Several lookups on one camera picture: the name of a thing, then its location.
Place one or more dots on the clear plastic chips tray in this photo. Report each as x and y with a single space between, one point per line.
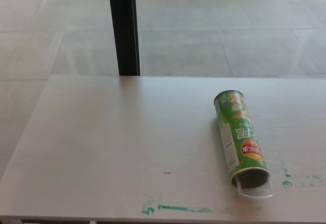
256 194

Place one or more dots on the black vertical pillar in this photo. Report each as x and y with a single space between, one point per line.
124 28

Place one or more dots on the green chips can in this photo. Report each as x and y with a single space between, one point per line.
239 137

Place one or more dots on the white table frame leg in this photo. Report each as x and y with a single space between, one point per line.
93 222

